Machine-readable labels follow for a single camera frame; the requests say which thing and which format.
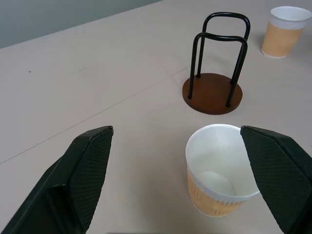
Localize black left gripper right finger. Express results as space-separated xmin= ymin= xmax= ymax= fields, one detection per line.
xmin=240 ymin=125 xmax=312 ymax=234

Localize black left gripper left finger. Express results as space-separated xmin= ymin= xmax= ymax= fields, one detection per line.
xmin=0 ymin=125 xmax=115 ymax=234

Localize brown white ribbed paper cup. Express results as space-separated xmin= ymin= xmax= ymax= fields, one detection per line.
xmin=261 ymin=6 xmax=312 ymax=59
xmin=185 ymin=124 xmax=261 ymax=218

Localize black wire cup holder stand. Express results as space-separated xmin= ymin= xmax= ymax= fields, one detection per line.
xmin=182 ymin=12 xmax=243 ymax=115

